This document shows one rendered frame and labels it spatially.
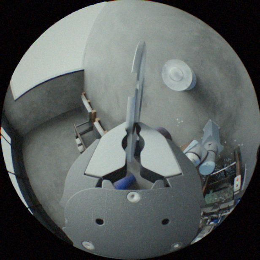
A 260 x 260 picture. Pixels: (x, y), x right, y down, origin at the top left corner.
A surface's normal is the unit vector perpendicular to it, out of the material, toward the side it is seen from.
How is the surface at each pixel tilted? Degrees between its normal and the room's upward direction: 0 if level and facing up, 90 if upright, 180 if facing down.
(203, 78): 0
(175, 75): 0
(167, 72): 0
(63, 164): 90
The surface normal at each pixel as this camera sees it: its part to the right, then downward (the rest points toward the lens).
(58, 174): 0.36, -0.51
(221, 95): -0.72, 0.38
